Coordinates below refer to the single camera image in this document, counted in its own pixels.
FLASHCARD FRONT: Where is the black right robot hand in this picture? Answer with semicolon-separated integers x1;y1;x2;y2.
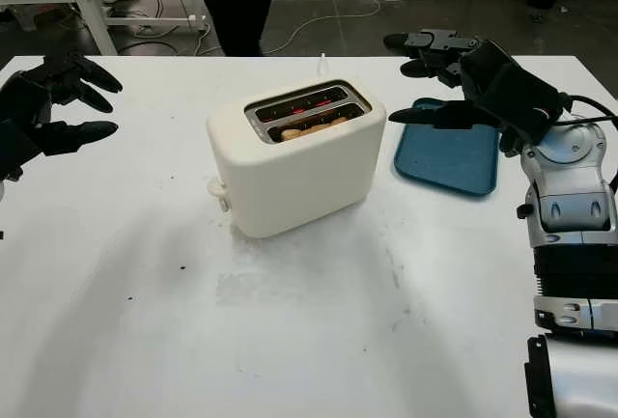
383;29;543;157

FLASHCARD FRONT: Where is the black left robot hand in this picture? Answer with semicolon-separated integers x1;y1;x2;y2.
0;49;124;157

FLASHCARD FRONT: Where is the toast slice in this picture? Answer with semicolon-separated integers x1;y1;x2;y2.
281;116;349;142

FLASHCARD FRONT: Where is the cream two-slot toaster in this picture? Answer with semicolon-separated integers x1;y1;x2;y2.
206;78;388;239

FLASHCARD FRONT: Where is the blue plastic tray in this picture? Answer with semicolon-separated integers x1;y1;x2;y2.
393;96;501;196

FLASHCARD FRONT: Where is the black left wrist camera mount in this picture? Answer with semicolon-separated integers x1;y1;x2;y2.
0;119;47;182

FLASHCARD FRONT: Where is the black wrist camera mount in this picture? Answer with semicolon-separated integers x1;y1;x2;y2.
482;63;566;143
0;119;47;182

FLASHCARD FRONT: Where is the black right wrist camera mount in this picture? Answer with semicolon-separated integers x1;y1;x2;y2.
482;63;566;143

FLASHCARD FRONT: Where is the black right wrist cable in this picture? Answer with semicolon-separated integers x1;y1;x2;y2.
549;92;618;127

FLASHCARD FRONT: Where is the light grey floor cable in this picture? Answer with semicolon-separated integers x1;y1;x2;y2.
197;0;406;57

